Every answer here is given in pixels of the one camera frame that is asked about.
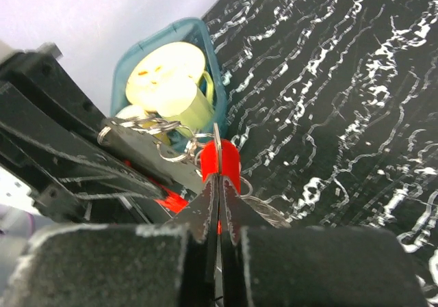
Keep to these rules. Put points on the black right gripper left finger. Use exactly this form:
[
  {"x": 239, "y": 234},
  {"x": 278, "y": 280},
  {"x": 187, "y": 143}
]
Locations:
[{"x": 172, "y": 264}]

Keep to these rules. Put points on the red capped key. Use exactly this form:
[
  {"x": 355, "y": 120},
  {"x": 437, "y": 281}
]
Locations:
[{"x": 220, "y": 156}]

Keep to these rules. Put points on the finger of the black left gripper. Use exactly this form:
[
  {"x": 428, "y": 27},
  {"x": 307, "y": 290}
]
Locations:
[{"x": 147, "y": 154}]

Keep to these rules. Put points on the teal plastic bin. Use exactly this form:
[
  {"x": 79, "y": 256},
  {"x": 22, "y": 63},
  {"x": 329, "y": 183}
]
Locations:
[{"x": 191, "y": 30}]

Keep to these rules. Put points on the pale green cup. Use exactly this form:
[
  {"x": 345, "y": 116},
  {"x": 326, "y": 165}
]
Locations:
[{"x": 180, "y": 99}]

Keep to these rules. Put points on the yellow mug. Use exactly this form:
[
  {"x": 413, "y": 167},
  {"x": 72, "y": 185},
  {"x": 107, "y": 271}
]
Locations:
[{"x": 136, "y": 110}]

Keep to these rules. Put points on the cream floral plate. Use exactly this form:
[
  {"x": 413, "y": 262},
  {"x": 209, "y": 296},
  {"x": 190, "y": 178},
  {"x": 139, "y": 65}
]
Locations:
[{"x": 175, "y": 58}]

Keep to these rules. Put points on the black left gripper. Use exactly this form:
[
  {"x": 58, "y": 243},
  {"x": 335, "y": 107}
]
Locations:
[{"x": 49, "y": 129}]

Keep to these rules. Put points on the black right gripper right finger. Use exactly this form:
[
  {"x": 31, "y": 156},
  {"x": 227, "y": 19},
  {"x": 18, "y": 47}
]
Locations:
[{"x": 312, "y": 265}]

